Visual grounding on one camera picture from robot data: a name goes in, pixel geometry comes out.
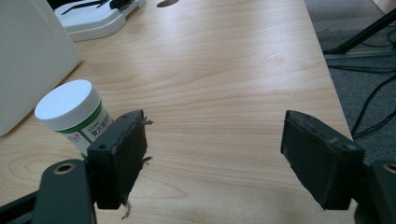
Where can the white medicine bottle green label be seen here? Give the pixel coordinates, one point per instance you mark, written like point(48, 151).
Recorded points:
point(71, 107)

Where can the white box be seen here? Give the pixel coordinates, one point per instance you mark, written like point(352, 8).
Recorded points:
point(29, 59)

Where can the black tool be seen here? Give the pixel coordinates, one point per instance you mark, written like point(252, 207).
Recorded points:
point(88, 4)

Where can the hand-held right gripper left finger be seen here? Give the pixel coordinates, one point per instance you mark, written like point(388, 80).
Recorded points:
point(116, 161)

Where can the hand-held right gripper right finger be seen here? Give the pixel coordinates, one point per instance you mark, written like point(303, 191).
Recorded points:
point(320, 161)

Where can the black metal stand leg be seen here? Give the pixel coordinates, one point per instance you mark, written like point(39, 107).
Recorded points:
point(362, 32)

